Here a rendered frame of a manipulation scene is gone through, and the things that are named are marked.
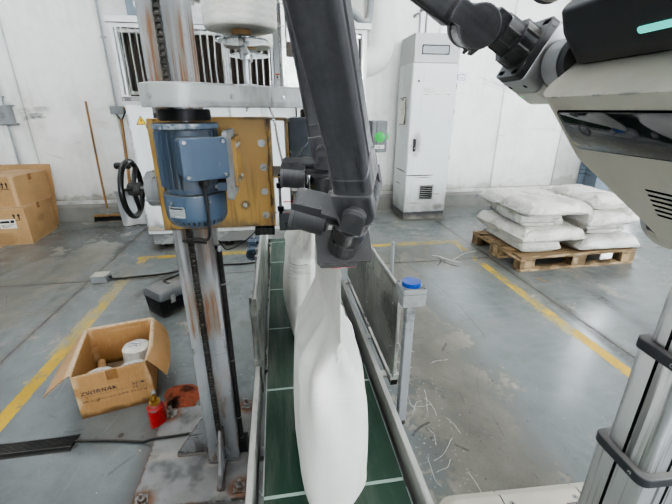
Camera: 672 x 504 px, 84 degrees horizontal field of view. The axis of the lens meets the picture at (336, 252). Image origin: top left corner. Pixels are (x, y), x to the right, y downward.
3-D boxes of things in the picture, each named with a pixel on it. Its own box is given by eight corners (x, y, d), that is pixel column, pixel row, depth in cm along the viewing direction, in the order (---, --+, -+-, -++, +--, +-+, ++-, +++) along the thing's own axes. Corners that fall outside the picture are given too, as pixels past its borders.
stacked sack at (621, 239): (642, 251, 347) (647, 235, 341) (578, 255, 338) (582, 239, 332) (605, 237, 386) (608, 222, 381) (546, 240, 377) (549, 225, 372)
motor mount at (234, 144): (239, 200, 91) (233, 131, 85) (211, 201, 90) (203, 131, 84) (247, 180, 117) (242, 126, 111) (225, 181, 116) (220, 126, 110)
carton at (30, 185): (19, 207, 392) (9, 176, 381) (-18, 207, 391) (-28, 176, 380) (52, 196, 438) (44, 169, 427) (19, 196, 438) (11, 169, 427)
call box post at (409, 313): (400, 477, 147) (416, 303, 120) (393, 478, 147) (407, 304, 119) (398, 471, 150) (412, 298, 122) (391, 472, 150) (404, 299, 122)
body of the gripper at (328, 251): (314, 234, 71) (316, 217, 64) (366, 232, 72) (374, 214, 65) (317, 266, 69) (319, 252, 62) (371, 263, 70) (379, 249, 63)
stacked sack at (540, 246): (562, 252, 341) (565, 239, 336) (518, 254, 335) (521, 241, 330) (519, 230, 402) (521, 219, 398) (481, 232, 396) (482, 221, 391)
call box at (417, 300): (426, 306, 118) (428, 289, 115) (402, 308, 117) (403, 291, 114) (417, 294, 125) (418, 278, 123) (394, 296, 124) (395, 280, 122)
